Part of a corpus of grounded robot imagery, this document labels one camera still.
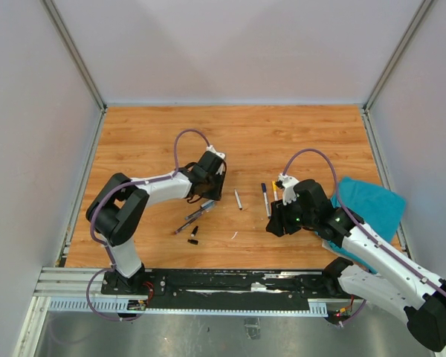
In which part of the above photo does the right aluminium frame post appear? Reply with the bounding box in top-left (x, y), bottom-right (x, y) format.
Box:
top-left (361, 0), bottom-right (438, 115)

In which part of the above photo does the aluminium frame post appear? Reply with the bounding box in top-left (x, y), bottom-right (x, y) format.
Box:
top-left (40, 0), bottom-right (107, 112)
top-left (361, 0), bottom-right (438, 115)

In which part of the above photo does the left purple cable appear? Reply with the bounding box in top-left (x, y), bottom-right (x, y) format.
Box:
top-left (85, 129), bottom-right (213, 321)

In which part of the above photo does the white marker yellow end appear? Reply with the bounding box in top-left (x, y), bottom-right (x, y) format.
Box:
top-left (271, 181), bottom-right (279, 201)

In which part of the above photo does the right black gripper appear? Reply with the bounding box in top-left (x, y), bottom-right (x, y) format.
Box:
top-left (266, 193), bottom-right (317, 237)

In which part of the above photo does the dark purple pen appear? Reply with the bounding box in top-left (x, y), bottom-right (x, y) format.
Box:
top-left (173, 216), bottom-right (199, 234)

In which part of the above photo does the teal cloth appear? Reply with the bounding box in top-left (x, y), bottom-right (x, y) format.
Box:
top-left (321, 176), bottom-right (407, 274)

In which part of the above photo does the white pen black tip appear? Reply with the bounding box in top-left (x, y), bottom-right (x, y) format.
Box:
top-left (261, 183), bottom-right (271, 219)

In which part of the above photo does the left aluminium frame post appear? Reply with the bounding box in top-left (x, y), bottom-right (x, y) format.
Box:
top-left (40, 0), bottom-right (107, 112)

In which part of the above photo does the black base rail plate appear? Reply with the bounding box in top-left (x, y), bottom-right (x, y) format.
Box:
top-left (101, 268), bottom-right (349, 308)

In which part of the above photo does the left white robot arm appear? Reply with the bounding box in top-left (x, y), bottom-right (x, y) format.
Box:
top-left (85, 147), bottom-right (227, 295)

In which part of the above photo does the white pen black end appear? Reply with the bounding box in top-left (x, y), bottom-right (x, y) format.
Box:
top-left (233, 189), bottom-right (243, 210)

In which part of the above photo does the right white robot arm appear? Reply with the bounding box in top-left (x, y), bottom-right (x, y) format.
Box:
top-left (266, 174), bottom-right (446, 353)

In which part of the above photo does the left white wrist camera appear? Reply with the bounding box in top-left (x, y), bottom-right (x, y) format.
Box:
top-left (206, 145), bottom-right (226, 175)

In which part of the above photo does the purple cable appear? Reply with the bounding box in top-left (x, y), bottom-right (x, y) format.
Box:
top-left (85, 129), bottom-right (213, 321)
top-left (282, 148), bottom-right (446, 309)

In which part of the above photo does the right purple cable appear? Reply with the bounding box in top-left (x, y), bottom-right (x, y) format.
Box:
top-left (282, 148), bottom-right (446, 309)

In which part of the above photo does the grey slotted cable duct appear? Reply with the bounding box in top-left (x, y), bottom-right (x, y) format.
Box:
top-left (48, 297), bottom-right (329, 318)

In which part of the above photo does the teal barrel gel pen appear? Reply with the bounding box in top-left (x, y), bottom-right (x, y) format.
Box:
top-left (184, 200), bottom-right (216, 221)

